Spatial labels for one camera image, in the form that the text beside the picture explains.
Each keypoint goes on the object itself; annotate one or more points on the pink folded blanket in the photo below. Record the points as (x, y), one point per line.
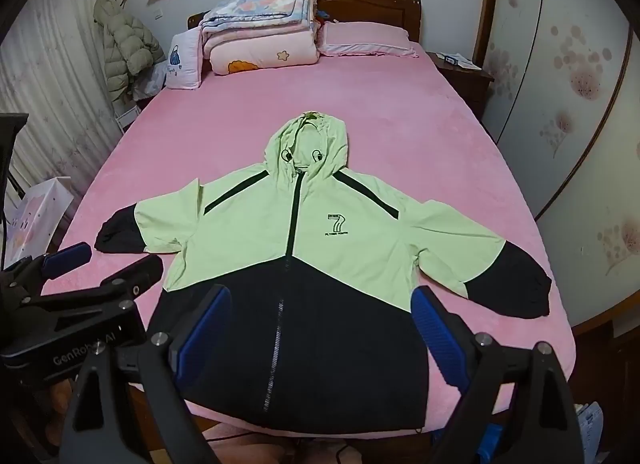
(270, 56)

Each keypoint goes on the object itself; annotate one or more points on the white curtain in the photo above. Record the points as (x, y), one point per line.
(50, 93)

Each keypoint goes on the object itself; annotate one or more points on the green and black hooded jacket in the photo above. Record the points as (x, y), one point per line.
(350, 254)

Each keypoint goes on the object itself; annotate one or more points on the floral folded quilt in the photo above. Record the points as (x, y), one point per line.
(255, 3)

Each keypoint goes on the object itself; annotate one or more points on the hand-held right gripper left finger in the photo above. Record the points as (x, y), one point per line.
(205, 326)

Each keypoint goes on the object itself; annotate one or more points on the white paper bag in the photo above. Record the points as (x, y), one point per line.
(40, 214)

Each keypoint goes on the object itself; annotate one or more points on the pink pillow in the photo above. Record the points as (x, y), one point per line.
(367, 36)

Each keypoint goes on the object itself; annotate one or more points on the wooden nightstand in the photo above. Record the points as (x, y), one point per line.
(470, 91)

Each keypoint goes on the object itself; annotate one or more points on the small blue box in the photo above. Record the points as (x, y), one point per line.
(451, 59)

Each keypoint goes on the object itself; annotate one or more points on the small pink printed cushion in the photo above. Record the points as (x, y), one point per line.
(182, 63)

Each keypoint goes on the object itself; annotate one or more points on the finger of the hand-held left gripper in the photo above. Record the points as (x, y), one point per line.
(67, 259)
(137, 274)

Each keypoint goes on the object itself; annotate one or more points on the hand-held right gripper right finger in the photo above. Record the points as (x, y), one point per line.
(440, 339)

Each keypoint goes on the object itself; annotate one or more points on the wooden headboard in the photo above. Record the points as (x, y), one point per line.
(380, 6)

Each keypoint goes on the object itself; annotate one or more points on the light blue cloth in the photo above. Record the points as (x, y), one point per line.
(150, 81)

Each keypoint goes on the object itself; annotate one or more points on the beige puffer jacket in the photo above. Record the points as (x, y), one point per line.
(125, 38)

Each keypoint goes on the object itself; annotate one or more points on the pink bed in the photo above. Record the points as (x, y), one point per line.
(425, 118)

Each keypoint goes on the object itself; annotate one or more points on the floral wardrobe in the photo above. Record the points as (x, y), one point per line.
(575, 93)

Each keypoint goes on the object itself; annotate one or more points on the white papers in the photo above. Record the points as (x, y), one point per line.
(467, 63)

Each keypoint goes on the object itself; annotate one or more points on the black metal stand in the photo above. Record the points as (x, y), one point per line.
(6, 153)

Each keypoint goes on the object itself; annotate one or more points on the white wall socket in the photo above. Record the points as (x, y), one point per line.
(158, 13)

